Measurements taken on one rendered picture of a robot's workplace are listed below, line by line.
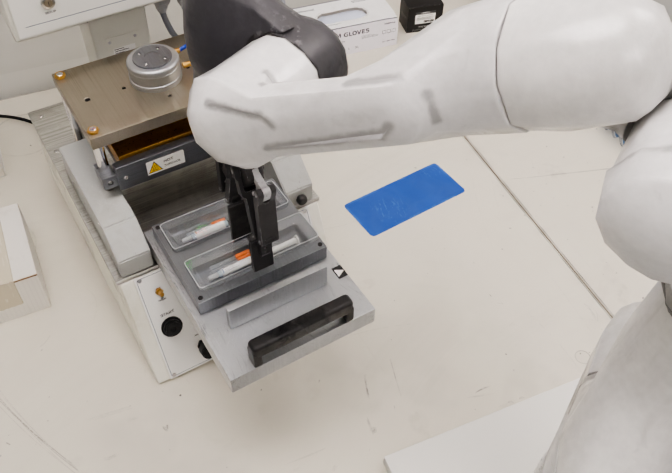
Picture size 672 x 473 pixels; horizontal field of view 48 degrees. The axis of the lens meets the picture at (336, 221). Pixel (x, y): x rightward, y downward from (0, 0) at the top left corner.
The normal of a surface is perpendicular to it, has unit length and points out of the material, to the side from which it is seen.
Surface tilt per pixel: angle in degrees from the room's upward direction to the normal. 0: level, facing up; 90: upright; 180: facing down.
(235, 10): 79
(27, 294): 89
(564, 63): 61
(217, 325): 0
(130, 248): 40
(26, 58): 90
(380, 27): 88
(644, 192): 55
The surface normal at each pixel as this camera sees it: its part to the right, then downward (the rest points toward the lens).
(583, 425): -0.87, -0.40
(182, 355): 0.47, 0.28
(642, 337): -0.99, -0.05
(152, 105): 0.01, -0.68
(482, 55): -0.50, 0.04
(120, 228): 0.35, -0.11
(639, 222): -0.74, 0.29
